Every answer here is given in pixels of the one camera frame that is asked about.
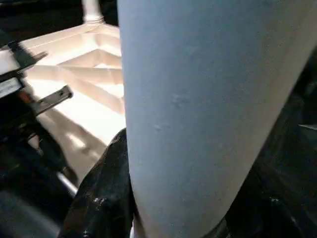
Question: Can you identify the white plastic table leg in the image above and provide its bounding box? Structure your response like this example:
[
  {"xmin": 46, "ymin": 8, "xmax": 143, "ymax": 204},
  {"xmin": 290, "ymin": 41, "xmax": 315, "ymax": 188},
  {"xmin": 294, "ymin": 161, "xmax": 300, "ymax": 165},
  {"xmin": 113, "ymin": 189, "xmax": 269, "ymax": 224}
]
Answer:
[
  {"xmin": 82, "ymin": 0, "xmax": 106, "ymax": 25},
  {"xmin": 116, "ymin": 0, "xmax": 317, "ymax": 238}
]

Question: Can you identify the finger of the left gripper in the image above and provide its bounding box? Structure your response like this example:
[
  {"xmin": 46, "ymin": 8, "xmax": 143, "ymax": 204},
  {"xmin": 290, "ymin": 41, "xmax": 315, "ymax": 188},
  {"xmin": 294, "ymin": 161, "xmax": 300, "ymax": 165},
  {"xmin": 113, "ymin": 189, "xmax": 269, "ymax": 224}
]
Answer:
[{"xmin": 10, "ymin": 124, "xmax": 80, "ymax": 196}]

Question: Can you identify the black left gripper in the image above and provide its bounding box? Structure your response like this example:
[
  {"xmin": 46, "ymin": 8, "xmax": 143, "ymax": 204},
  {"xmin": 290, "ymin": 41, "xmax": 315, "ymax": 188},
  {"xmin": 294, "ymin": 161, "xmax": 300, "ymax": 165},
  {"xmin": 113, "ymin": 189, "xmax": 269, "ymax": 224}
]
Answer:
[{"xmin": 0, "ymin": 40, "xmax": 75, "ymax": 144}]

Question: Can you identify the white plastic table top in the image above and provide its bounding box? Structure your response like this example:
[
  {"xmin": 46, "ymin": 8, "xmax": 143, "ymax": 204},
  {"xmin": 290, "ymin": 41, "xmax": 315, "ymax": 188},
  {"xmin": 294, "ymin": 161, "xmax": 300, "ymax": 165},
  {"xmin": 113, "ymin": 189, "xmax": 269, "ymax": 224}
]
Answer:
[{"xmin": 0, "ymin": 22, "xmax": 127, "ymax": 186}]

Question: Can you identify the black mat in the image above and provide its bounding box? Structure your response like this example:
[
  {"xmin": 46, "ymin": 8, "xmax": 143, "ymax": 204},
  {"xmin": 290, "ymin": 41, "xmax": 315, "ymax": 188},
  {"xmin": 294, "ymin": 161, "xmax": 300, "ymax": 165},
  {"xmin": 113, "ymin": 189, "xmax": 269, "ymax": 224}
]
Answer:
[{"xmin": 0, "ymin": 0, "xmax": 317, "ymax": 238}]

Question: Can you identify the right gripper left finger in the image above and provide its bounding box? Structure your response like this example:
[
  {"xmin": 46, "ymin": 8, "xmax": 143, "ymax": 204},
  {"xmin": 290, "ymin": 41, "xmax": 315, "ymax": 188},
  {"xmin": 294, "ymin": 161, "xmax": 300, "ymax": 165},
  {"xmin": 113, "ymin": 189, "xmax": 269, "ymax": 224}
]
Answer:
[{"xmin": 58, "ymin": 128, "xmax": 135, "ymax": 238}]

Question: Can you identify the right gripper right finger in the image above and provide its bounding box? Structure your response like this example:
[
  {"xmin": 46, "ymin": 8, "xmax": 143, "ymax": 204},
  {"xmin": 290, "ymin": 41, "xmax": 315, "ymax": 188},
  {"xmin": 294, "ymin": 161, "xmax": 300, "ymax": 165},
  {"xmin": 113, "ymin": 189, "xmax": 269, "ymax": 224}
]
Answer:
[{"xmin": 225, "ymin": 159, "xmax": 317, "ymax": 238}]

